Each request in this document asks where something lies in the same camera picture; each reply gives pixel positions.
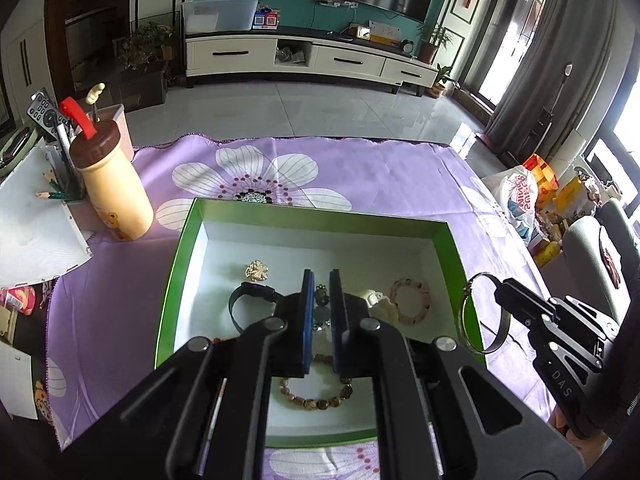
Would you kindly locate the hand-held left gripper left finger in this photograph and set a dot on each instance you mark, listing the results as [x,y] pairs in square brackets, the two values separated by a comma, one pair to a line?
[306,320]

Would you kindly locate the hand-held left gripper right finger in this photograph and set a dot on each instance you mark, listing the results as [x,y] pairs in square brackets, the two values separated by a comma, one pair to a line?
[336,320]

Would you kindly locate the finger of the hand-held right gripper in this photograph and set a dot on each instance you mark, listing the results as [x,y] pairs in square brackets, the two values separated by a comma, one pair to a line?
[535,300]
[517,310]

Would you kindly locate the silver bangle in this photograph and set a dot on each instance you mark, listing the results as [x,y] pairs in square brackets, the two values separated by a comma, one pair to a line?
[462,320]

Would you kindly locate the black wristwatch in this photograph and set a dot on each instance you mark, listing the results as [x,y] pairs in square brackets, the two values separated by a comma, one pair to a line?
[250,288]

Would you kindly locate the gold flower brooch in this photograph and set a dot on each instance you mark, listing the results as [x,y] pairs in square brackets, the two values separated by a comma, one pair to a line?
[257,270]

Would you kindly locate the green cardboard box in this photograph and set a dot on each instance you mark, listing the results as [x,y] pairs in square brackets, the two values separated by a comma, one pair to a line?
[320,215]

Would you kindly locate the person's right hand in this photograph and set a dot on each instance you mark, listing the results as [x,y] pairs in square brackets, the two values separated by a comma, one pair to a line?
[562,422]

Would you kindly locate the grey chair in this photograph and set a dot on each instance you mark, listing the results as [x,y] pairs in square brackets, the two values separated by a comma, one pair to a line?
[582,245]

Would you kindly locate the white plastic shopping bag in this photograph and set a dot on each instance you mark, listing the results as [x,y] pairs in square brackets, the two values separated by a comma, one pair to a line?
[515,200]

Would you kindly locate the yellow paper bag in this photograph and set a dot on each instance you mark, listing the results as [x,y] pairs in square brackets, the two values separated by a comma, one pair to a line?
[567,192]

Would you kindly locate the orange and yellow bag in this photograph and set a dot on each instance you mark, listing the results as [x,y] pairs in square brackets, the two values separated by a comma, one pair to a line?
[540,172]

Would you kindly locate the purple floral tablecloth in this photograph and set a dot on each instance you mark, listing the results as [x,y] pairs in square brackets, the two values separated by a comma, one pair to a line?
[400,175]

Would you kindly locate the yellow bottle with brown cap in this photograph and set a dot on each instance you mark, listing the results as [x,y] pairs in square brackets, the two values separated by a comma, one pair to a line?
[117,190]

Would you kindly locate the small potted plant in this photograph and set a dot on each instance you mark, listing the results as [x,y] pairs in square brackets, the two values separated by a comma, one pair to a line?
[444,82]

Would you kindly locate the grey curtain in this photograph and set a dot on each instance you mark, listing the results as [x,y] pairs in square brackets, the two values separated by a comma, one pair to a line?
[565,60]

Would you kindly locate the white television cabinet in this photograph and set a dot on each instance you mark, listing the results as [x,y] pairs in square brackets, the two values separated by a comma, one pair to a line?
[345,60]

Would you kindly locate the tall potted plant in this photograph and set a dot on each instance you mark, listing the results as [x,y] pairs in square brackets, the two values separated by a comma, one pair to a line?
[429,52]

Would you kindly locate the pen holder with pencils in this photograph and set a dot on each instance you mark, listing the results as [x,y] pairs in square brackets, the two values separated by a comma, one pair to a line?
[67,180]

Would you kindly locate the small black alarm clock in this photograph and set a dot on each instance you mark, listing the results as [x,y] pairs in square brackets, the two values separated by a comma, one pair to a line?
[407,46]

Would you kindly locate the white paper folder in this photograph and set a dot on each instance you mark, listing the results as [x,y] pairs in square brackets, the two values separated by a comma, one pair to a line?
[35,230]

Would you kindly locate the pink snack packet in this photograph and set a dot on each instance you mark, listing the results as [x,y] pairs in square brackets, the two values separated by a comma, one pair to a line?
[17,301]

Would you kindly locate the white desk calendar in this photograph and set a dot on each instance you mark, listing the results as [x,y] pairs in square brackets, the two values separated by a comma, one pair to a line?
[385,34]

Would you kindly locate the white card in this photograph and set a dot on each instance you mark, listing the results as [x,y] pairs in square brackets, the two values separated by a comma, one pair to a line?
[17,380]

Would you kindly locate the small blue and red box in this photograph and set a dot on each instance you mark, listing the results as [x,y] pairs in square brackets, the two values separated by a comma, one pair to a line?
[265,20]

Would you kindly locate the translucent plastic storage box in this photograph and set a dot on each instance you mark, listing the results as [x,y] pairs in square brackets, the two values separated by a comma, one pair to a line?
[220,17]

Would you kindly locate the leafy plants on rack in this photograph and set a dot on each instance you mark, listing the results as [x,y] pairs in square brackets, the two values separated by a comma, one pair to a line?
[142,47]

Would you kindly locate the grey remote control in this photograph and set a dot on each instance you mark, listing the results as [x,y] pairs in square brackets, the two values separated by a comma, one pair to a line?
[42,112]

